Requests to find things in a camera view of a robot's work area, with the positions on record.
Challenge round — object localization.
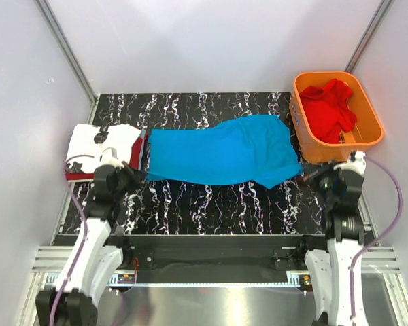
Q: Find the dark red t shirt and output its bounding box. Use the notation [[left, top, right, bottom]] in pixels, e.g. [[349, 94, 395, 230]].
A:
[[65, 129, 150, 181]]

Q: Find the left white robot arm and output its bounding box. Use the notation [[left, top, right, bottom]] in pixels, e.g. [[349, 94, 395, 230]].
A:
[[35, 162, 146, 325]]

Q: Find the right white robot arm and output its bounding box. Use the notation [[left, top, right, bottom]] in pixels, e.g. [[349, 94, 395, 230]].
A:
[[304, 162, 369, 325]]

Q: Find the left aluminium frame post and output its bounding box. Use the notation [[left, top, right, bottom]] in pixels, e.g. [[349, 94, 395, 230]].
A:
[[34, 0, 98, 105]]

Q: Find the aluminium frame post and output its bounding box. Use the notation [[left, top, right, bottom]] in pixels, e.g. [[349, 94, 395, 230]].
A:
[[345, 0, 394, 73], [34, 0, 98, 105]]

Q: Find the grey slotted cable duct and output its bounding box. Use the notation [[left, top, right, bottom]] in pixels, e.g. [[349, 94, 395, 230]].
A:
[[107, 272, 312, 291]]

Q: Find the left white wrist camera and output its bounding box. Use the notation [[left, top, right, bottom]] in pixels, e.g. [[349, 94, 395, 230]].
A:
[[99, 147, 124, 168]]

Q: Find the right aluminium frame post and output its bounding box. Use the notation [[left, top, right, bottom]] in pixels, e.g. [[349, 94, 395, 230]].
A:
[[345, 0, 394, 73]]

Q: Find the blue t shirt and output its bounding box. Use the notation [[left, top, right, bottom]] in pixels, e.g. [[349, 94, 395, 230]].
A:
[[147, 115, 302, 189]]

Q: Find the orange plastic basket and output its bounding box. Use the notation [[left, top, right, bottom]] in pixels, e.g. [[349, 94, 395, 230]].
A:
[[290, 71, 384, 164]]

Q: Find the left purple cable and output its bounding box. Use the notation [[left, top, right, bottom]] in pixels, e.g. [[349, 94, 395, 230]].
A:
[[47, 153, 127, 326]]

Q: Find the bright red t shirt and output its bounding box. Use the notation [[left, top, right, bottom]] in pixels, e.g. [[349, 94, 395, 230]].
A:
[[299, 79, 357, 144]]

